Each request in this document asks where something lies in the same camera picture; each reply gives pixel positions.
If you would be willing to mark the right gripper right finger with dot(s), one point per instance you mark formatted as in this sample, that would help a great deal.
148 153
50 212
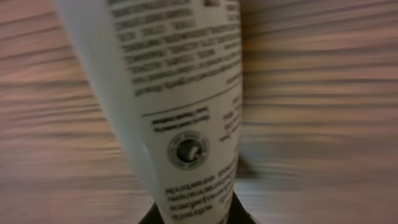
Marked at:
237 214

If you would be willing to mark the white tube gold cap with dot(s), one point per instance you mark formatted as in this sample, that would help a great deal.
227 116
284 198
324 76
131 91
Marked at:
168 76

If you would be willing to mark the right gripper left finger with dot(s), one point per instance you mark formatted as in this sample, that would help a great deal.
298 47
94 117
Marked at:
153 216

